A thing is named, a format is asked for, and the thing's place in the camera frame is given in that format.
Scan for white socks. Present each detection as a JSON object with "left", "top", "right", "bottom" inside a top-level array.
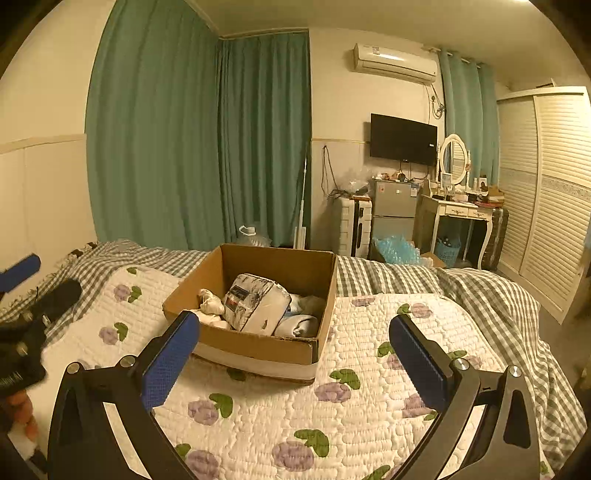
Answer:
[{"left": 198, "top": 289, "right": 225, "bottom": 316}]

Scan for cream cloth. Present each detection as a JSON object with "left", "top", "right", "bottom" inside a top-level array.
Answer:
[{"left": 191, "top": 309, "right": 232, "bottom": 330}]

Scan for black white tissue pack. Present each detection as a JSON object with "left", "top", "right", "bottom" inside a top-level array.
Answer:
[{"left": 222, "top": 273, "right": 290, "bottom": 336}]

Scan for clear water jug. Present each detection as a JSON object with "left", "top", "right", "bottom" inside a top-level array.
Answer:
[{"left": 235, "top": 225, "right": 271, "bottom": 247}]

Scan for blue laundry basket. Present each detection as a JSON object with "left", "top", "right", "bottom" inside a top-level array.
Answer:
[{"left": 435, "top": 237, "right": 461, "bottom": 268}]

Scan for brown cardboard box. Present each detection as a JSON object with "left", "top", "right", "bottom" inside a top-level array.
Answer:
[{"left": 162, "top": 244, "right": 337, "bottom": 383}]

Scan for teal curtain left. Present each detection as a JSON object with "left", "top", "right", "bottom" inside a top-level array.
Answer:
[{"left": 85, "top": 1, "right": 311, "bottom": 250}]

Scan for teal curtain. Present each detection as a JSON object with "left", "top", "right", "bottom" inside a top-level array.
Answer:
[
  {"left": 438, "top": 48, "right": 500, "bottom": 185},
  {"left": 85, "top": 1, "right": 311, "bottom": 250}
]

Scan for blue plastic bottle pack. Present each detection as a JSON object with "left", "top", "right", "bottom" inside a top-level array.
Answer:
[{"left": 373, "top": 235, "right": 434, "bottom": 267}]

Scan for white dressing table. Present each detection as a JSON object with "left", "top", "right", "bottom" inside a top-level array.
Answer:
[{"left": 412, "top": 194, "right": 508, "bottom": 270}]

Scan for white mop pole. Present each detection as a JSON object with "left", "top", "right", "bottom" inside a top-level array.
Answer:
[{"left": 294, "top": 157, "right": 308, "bottom": 250}]

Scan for silver mini fridge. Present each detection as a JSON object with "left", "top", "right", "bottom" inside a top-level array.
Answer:
[{"left": 369, "top": 179, "right": 419, "bottom": 261}]

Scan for white suitcase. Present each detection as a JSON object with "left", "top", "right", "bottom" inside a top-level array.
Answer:
[{"left": 332, "top": 196, "right": 373, "bottom": 259}]

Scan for oval vanity mirror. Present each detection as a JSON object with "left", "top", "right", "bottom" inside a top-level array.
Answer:
[{"left": 438, "top": 134, "right": 471, "bottom": 186}]

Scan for white louvered wardrobe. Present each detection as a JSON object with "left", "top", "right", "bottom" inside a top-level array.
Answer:
[{"left": 498, "top": 86, "right": 590, "bottom": 322}]

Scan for teal curtain right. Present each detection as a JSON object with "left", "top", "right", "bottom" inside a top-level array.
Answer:
[{"left": 438, "top": 48, "right": 500, "bottom": 185}]

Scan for white air conditioner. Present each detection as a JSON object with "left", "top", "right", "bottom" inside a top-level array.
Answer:
[{"left": 353, "top": 43, "right": 438, "bottom": 85}]

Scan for black wall television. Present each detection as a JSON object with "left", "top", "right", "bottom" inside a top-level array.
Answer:
[{"left": 370, "top": 113, "right": 438, "bottom": 167}]

